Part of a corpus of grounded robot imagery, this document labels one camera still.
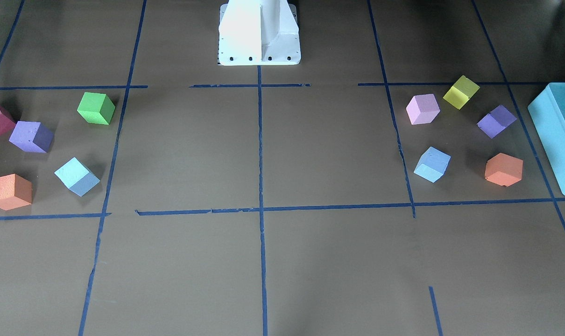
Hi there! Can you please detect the light blue foam block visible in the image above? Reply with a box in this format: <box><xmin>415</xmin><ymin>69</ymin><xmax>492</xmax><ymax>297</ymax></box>
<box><xmin>414</xmin><ymin>147</ymin><xmax>451</xmax><ymax>183</ymax></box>
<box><xmin>54</xmin><ymin>157</ymin><xmax>100</xmax><ymax>196</ymax></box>

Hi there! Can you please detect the pink foam block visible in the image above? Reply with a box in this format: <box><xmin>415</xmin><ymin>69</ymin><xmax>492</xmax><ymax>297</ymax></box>
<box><xmin>406</xmin><ymin>93</ymin><xmax>440</xmax><ymax>124</ymax></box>

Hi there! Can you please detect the green foam block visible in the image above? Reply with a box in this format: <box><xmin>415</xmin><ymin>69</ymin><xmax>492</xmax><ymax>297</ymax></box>
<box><xmin>76</xmin><ymin>92</ymin><xmax>115</xmax><ymax>125</ymax></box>

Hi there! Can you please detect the yellow foam block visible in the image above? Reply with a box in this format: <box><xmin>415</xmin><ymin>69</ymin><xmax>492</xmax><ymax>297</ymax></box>
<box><xmin>443</xmin><ymin>75</ymin><xmax>480</xmax><ymax>109</ymax></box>

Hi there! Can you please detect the purple foam block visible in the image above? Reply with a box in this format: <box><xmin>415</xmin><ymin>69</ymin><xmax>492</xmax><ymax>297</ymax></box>
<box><xmin>477</xmin><ymin>105</ymin><xmax>517</xmax><ymax>139</ymax></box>
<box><xmin>9</xmin><ymin>121</ymin><xmax>54</xmax><ymax>153</ymax></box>

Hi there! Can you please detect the orange foam block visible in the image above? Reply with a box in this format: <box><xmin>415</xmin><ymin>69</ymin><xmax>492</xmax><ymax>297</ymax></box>
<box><xmin>0</xmin><ymin>174</ymin><xmax>33</xmax><ymax>210</ymax></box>
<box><xmin>484</xmin><ymin>153</ymin><xmax>523</xmax><ymax>187</ymax></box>

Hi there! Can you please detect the teal plastic bin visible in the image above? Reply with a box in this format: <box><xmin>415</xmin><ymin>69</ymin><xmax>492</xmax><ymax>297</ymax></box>
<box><xmin>528</xmin><ymin>83</ymin><xmax>565</xmax><ymax>195</ymax></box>

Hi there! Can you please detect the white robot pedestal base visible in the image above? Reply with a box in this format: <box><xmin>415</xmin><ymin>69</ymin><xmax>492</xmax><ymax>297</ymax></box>
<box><xmin>217</xmin><ymin>0</ymin><xmax>302</xmax><ymax>66</ymax></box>

